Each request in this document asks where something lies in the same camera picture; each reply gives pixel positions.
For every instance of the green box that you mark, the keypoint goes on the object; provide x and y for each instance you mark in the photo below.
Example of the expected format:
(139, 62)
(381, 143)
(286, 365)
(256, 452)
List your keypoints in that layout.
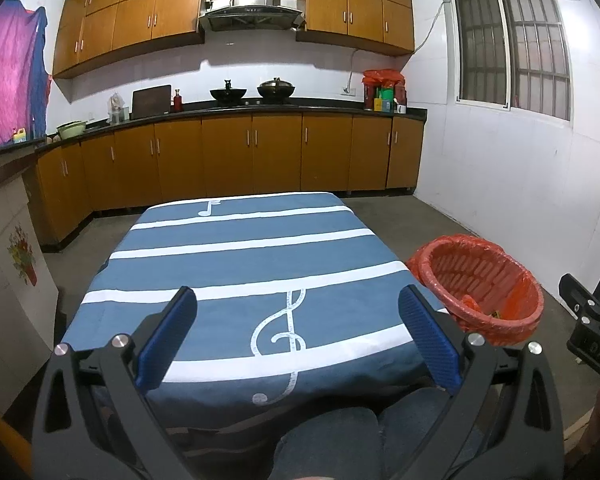
(387, 96)

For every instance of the pink and blue hanging cloth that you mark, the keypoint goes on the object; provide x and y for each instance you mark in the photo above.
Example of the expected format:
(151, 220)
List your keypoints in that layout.
(7, 70)

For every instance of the person's right leg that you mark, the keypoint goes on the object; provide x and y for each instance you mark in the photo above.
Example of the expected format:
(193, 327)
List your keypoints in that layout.
(420, 430)

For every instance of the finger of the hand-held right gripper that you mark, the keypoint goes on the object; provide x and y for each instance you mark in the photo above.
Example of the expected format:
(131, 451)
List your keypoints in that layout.
(587, 302)

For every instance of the person's leg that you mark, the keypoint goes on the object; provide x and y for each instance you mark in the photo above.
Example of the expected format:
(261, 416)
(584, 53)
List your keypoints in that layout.
(325, 445)
(420, 430)

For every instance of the black pot with lid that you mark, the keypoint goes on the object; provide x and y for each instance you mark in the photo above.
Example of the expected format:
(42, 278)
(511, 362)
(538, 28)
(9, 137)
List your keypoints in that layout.
(276, 90)

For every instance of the white wall outlet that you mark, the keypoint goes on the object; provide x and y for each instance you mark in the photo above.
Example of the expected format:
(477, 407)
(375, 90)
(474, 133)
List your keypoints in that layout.
(348, 91)

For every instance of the dark cutting board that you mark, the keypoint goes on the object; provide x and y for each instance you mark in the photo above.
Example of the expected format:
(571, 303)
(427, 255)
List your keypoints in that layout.
(151, 102)

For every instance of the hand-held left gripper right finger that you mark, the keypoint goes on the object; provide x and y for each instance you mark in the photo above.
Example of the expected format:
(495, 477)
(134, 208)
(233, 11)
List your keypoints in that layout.
(430, 340)

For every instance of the green foil wrapper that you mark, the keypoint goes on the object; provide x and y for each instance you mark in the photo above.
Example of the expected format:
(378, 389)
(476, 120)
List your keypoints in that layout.
(495, 315)

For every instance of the barred window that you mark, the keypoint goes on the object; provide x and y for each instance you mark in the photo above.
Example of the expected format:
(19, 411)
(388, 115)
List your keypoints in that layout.
(510, 45)

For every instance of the black wok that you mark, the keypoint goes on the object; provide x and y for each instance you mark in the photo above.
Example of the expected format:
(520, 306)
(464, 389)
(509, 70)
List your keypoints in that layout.
(228, 94)

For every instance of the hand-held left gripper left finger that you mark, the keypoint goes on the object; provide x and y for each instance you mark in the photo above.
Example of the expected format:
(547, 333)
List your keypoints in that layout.
(167, 340)

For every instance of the wooden wall cabinets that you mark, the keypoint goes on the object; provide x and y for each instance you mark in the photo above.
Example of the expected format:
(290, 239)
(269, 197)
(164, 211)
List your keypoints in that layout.
(130, 15)

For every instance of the red bottle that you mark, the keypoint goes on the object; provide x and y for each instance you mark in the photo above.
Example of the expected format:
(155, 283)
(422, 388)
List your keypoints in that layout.
(178, 102)

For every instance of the black kitchen countertop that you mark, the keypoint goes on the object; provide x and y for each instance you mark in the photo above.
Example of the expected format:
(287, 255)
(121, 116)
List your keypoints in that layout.
(320, 109)

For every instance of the person's left leg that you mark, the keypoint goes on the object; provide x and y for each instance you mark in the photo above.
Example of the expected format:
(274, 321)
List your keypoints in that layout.
(325, 445)

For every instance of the large red plastic bag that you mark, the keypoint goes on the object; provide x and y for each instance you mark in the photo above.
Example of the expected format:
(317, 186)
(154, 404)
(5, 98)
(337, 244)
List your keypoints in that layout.
(382, 77)

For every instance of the white cabinet with flower decal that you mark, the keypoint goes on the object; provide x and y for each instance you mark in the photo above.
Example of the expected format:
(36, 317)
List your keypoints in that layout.
(5, 310)

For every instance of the red plastic wastebasket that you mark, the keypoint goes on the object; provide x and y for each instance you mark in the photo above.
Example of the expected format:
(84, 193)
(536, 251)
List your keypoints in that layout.
(485, 332)

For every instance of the steel range hood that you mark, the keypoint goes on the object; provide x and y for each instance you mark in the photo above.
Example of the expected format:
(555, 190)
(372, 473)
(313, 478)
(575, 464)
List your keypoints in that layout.
(252, 5)

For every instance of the small yellow container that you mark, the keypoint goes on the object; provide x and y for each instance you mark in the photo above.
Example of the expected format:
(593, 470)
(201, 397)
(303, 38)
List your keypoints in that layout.
(20, 136)

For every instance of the blue white striped tablecloth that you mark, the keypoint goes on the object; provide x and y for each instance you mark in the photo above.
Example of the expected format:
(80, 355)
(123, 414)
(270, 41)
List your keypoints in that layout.
(240, 270)

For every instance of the red basket with red liner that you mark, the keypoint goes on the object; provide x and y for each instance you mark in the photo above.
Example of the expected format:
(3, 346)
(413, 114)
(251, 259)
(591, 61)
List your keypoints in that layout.
(460, 270)

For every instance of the green basin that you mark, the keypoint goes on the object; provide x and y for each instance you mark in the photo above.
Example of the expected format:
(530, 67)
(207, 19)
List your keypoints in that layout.
(71, 131)

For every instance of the wooden base cabinets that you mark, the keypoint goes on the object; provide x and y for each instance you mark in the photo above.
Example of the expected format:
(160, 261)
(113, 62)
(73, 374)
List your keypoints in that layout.
(275, 155)

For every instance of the dark red jar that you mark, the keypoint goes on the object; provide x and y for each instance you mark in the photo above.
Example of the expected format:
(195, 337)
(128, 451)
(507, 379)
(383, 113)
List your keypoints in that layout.
(400, 95)
(370, 97)

